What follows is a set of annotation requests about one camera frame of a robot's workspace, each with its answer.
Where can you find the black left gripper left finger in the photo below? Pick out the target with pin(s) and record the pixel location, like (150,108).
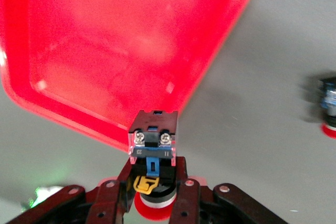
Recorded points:
(110,200)

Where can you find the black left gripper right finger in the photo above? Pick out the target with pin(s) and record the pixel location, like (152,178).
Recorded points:
(189,200)

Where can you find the red push button switch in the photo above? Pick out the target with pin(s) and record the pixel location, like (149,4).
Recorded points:
(329,103)
(153,132)

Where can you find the red plastic tray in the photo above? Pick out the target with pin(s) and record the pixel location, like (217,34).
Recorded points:
(118,37)

